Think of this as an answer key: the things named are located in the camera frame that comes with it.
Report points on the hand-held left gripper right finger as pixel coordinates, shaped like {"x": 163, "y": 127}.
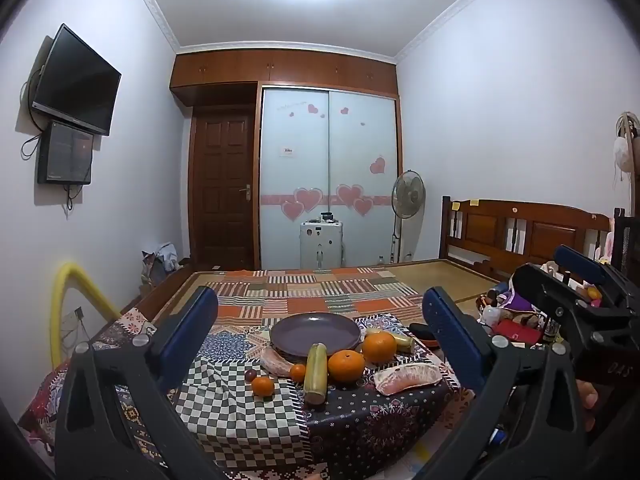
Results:
{"x": 450, "y": 330}

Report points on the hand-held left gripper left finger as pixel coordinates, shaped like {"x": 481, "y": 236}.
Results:
{"x": 200, "y": 320}

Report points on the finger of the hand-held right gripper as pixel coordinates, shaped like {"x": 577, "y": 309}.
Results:
{"x": 582, "y": 262}
{"x": 547, "y": 292}

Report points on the large orange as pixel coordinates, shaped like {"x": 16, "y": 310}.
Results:
{"x": 379, "y": 347}
{"x": 346, "y": 366}

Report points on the dark red round fruit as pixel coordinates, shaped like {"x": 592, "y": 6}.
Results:
{"x": 250, "y": 375}

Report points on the small tangerine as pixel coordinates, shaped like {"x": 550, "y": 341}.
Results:
{"x": 263, "y": 386}
{"x": 298, "y": 373}

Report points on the dark purple plate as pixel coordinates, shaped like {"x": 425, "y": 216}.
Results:
{"x": 315, "y": 332}

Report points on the long sugarcane piece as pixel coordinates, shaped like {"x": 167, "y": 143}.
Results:
{"x": 315, "y": 375}

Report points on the person's right hand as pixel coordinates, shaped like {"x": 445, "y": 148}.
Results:
{"x": 586, "y": 402}

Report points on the black hat with orange band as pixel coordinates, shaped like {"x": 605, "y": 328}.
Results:
{"x": 425, "y": 333}

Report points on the purple plush toy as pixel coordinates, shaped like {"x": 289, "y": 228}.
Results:
{"x": 517, "y": 302}

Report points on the white plastic bottle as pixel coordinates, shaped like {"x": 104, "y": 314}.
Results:
{"x": 490, "y": 314}

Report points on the tan bamboo bed mat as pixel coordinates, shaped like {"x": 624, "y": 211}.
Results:
{"x": 440, "y": 275}

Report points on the pile of clothes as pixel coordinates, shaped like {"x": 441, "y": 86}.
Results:
{"x": 160, "y": 262}

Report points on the wooden bed headboard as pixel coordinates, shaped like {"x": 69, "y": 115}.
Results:
{"x": 500, "y": 230}

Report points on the printed patterned tablecloth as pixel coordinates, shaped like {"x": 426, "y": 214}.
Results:
{"x": 225, "y": 410}

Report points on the yellow foam tube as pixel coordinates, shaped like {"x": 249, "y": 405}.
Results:
{"x": 95, "y": 295}

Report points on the orange patchwork bedspread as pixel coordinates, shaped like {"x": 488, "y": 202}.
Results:
{"x": 310, "y": 295}

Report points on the white hanging cap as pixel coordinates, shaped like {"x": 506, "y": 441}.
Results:
{"x": 624, "y": 152}

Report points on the brown wooden door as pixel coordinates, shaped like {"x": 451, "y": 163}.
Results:
{"x": 222, "y": 185}

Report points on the white box appliance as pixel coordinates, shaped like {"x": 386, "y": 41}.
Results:
{"x": 321, "y": 245}

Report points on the standing electric fan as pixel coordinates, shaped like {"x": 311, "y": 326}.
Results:
{"x": 409, "y": 192}

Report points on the black item on appliance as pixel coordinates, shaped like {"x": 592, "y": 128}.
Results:
{"x": 327, "y": 217}

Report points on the frosted sliding wardrobe doors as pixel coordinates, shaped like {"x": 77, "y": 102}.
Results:
{"x": 300, "y": 150}

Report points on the wooden overhead cabinet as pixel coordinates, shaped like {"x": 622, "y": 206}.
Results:
{"x": 280, "y": 67}

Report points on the small black wall monitor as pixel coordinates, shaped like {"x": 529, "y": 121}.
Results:
{"x": 65, "y": 152}

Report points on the black wall television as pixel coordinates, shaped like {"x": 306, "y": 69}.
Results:
{"x": 75, "y": 80}

